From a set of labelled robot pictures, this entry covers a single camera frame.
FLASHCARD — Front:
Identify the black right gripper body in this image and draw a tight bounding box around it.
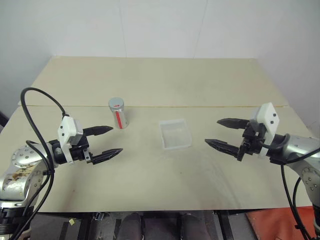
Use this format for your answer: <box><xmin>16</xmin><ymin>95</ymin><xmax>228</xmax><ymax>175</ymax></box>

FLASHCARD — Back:
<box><xmin>237</xmin><ymin>122</ymin><xmax>267</xmax><ymax>162</ymax></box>

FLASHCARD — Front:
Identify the red mat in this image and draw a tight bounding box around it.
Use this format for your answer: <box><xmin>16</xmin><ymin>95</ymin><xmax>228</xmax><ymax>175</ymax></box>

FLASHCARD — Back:
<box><xmin>245</xmin><ymin>206</ymin><xmax>320</xmax><ymax>240</ymax></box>

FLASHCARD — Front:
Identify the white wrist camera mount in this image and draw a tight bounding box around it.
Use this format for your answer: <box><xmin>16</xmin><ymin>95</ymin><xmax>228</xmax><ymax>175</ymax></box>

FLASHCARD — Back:
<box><xmin>249</xmin><ymin>101</ymin><xmax>280</xmax><ymax>160</ymax></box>
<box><xmin>57</xmin><ymin>115</ymin><xmax>84</xmax><ymax>165</ymax></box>

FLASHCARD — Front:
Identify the clear plastic tray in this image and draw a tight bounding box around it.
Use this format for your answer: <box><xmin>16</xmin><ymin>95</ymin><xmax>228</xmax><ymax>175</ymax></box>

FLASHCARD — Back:
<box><xmin>159</xmin><ymin>119</ymin><xmax>193</xmax><ymax>150</ymax></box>

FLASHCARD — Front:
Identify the grey plastic container lid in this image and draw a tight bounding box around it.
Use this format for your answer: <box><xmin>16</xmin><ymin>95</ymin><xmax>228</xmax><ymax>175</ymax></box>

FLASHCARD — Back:
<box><xmin>108</xmin><ymin>97</ymin><xmax>126</xmax><ymax>113</ymax></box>

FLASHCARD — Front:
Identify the dark rounded shape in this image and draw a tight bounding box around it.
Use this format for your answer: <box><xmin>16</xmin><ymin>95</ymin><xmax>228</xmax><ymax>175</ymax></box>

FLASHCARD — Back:
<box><xmin>116</xmin><ymin>212</ymin><xmax>144</xmax><ymax>240</ymax></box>

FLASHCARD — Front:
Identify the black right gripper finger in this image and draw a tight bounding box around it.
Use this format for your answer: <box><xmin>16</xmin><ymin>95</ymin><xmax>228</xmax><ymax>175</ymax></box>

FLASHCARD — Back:
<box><xmin>216</xmin><ymin>118</ymin><xmax>251</xmax><ymax>130</ymax></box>
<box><xmin>204</xmin><ymin>138</ymin><xmax>242</xmax><ymax>159</ymax></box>

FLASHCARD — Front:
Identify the silver red can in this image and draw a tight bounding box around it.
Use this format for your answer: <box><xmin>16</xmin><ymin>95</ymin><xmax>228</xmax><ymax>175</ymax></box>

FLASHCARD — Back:
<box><xmin>109</xmin><ymin>106</ymin><xmax>130</xmax><ymax>130</ymax></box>

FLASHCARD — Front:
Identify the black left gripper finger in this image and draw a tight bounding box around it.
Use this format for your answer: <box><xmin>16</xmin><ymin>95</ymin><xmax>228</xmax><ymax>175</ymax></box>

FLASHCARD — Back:
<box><xmin>82</xmin><ymin>125</ymin><xmax>114</xmax><ymax>138</ymax></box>
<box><xmin>91</xmin><ymin>148</ymin><xmax>124</xmax><ymax>166</ymax></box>

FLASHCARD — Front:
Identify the black frame bar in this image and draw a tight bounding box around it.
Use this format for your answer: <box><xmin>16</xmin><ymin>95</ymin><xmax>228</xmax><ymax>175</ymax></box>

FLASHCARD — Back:
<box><xmin>76</xmin><ymin>212</ymin><xmax>91</xmax><ymax>240</ymax></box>
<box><xmin>213</xmin><ymin>211</ymin><xmax>237</xmax><ymax>240</ymax></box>

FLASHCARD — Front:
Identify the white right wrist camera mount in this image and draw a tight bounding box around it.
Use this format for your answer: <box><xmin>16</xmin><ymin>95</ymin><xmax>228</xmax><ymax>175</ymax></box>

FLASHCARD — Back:
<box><xmin>249</xmin><ymin>101</ymin><xmax>280</xmax><ymax>160</ymax></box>

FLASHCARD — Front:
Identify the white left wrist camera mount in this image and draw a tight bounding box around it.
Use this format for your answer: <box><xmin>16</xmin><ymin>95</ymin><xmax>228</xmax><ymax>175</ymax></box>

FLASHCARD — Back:
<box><xmin>57</xmin><ymin>115</ymin><xmax>84</xmax><ymax>165</ymax></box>

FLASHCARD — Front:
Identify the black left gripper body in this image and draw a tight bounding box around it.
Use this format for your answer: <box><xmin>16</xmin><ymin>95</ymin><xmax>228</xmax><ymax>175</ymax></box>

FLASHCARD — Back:
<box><xmin>69</xmin><ymin>136</ymin><xmax>95</xmax><ymax>165</ymax></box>

